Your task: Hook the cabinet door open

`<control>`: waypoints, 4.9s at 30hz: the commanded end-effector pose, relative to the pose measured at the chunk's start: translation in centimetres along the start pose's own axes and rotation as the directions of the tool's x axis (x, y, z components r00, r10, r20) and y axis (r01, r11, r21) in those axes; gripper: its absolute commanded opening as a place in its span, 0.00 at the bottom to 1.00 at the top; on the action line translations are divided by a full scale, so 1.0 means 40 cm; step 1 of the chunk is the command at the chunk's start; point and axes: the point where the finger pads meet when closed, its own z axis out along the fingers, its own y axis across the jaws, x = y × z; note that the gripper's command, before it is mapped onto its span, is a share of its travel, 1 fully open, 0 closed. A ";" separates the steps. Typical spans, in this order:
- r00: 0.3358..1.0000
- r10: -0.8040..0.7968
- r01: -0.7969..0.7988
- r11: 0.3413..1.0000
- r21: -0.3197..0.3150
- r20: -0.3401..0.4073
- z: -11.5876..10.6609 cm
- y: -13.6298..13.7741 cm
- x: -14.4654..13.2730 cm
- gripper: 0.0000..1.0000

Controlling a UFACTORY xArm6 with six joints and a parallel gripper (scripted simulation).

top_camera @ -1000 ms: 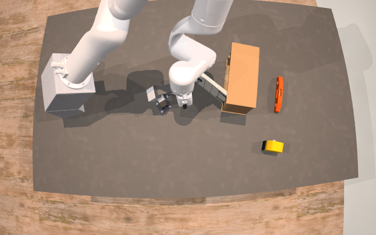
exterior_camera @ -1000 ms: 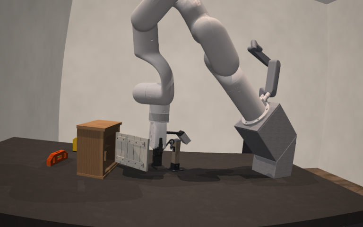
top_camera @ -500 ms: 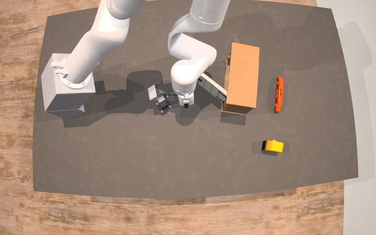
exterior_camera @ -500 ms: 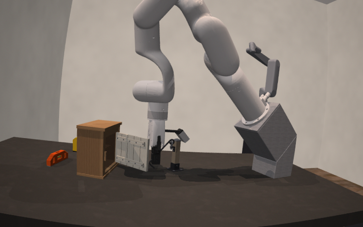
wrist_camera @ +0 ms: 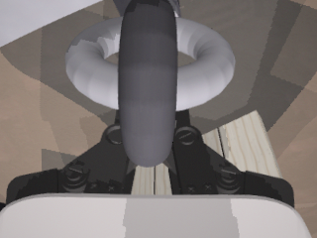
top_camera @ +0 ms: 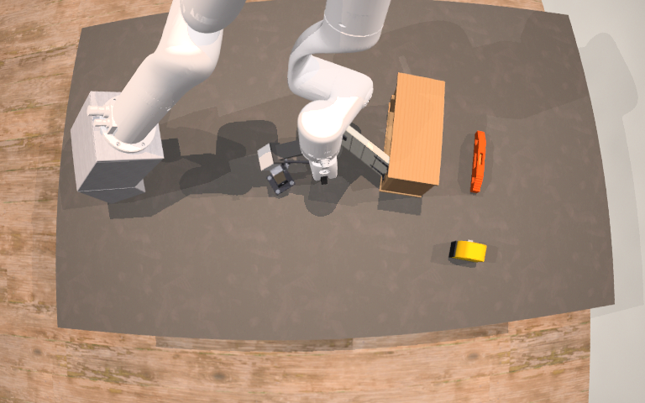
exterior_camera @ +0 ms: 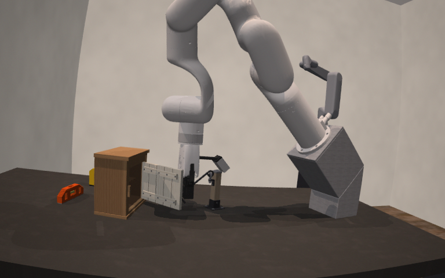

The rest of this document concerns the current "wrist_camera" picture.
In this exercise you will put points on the small brown wooden cabinet with white door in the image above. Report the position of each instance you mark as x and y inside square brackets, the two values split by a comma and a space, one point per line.
[244, 142]

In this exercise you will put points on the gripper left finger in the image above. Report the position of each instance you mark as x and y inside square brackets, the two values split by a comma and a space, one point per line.
[104, 169]

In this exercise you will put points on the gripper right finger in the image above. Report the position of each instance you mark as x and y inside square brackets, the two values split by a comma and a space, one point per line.
[196, 169]

